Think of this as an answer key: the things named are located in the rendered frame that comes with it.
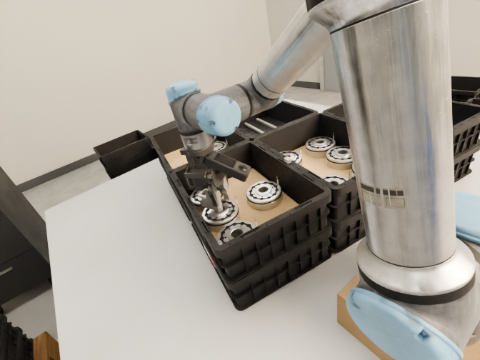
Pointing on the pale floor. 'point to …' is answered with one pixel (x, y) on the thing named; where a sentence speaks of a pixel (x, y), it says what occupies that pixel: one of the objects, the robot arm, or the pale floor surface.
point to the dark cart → (21, 243)
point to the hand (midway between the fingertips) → (225, 206)
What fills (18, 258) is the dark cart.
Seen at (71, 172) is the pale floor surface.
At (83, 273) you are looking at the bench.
